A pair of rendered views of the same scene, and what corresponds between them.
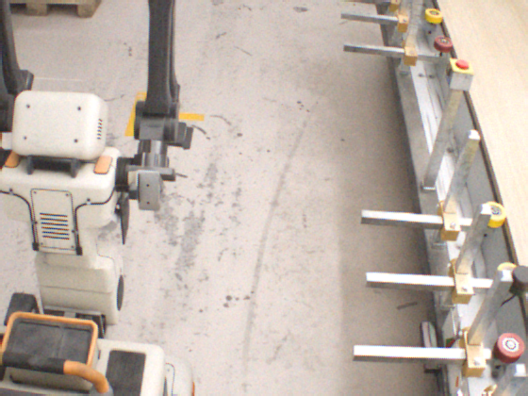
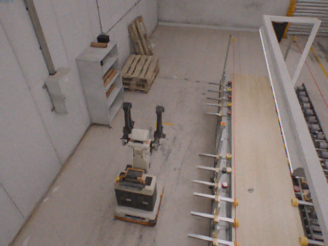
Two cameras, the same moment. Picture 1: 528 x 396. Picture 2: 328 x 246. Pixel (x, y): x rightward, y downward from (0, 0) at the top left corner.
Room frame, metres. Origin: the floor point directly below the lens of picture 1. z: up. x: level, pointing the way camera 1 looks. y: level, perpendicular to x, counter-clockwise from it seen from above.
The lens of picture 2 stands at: (-0.95, -0.35, 3.52)
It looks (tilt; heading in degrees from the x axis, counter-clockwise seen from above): 40 degrees down; 14
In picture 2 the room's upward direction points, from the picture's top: straight up
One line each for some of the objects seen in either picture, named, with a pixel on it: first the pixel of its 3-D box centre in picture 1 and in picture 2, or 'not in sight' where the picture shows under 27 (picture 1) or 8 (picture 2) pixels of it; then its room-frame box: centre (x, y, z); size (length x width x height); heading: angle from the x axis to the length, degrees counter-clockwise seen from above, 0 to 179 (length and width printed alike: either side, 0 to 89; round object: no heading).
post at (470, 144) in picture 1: (453, 193); (219, 150); (1.56, -0.58, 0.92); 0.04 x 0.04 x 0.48; 1
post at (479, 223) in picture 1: (461, 267); (218, 166); (1.31, -0.59, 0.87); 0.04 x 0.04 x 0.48; 1
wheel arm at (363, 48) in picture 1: (394, 53); (217, 114); (2.52, -0.49, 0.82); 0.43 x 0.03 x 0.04; 91
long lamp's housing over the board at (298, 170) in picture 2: not in sight; (276, 73); (1.33, -0.92, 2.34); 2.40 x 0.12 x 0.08; 1
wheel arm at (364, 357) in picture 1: (435, 356); (208, 184); (1.02, -0.49, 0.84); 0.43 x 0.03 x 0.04; 91
